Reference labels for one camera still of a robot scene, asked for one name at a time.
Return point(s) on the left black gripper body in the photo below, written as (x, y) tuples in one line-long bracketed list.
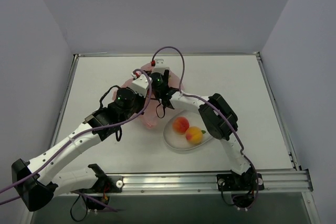
[(144, 103)]

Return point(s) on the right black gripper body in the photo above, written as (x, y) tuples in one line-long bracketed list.
[(166, 77)]

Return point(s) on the pink plastic bag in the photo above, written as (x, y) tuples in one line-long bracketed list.
[(150, 119)]

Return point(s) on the orange fake peach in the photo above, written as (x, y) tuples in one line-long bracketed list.
[(194, 135)]

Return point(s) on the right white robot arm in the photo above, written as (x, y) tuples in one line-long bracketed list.
[(218, 117)]

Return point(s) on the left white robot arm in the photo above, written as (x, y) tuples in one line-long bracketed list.
[(40, 179)]

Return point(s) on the white oval plate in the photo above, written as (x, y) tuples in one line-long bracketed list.
[(178, 142)]

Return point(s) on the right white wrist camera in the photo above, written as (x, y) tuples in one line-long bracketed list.
[(158, 65)]

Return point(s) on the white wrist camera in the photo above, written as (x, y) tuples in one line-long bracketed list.
[(141, 84), (158, 65)]

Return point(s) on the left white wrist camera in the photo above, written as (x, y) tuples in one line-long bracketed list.
[(141, 84)]

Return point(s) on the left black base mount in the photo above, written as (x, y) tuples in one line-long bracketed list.
[(108, 184)]

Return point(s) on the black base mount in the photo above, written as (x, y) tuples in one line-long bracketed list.
[(234, 182), (108, 184)]

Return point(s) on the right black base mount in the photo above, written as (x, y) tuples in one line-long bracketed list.
[(234, 182)]

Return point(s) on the aluminium front rail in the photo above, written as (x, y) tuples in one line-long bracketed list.
[(275, 181)]

